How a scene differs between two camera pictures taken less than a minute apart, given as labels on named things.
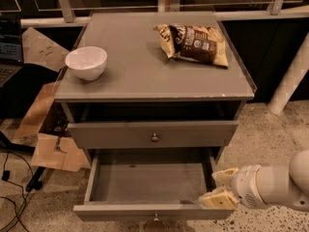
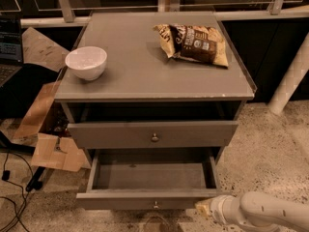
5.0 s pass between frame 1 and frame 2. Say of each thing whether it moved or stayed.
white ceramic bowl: stayed
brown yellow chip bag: stayed
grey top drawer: stayed
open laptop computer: stayed
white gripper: moved
